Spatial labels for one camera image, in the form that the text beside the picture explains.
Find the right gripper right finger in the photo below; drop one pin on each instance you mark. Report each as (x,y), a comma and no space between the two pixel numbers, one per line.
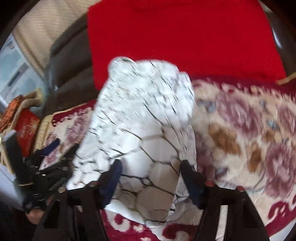
(243,221)

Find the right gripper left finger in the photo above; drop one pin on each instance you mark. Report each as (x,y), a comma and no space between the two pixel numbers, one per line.
(90,200)

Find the white crackle-pattern garment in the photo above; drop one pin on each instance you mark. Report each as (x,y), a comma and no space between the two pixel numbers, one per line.
(141,118)

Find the orange black patterned cloth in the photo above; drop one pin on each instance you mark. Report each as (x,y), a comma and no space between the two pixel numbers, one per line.
(10,112)

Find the beige padded jacket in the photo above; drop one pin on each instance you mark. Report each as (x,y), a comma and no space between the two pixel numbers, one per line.
(33,99)

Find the dark brown leather sofa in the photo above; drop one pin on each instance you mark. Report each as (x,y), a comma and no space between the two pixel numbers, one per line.
(69,75)

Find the floral red-bordered sofa blanket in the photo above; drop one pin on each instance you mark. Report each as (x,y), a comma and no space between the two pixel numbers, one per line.
(244,135)

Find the beige dotted curtain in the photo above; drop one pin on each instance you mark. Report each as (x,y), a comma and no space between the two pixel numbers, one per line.
(43,25)

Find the large red blanket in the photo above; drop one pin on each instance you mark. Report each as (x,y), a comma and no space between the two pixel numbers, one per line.
(230,38)

